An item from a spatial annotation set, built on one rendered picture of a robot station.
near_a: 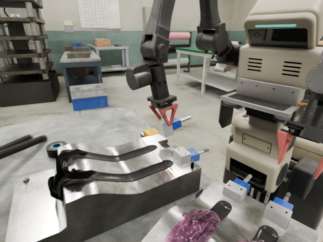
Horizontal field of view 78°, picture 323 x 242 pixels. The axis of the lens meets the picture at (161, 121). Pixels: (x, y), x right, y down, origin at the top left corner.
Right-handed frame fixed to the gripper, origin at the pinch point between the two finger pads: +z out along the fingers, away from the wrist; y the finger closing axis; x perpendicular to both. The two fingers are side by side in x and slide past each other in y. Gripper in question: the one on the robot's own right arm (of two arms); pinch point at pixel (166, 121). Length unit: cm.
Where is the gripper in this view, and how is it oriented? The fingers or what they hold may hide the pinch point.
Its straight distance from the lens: 71.3
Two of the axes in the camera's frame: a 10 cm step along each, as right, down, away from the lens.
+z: 1.9, 9.1, 3.6
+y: 4.8, 2.3, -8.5
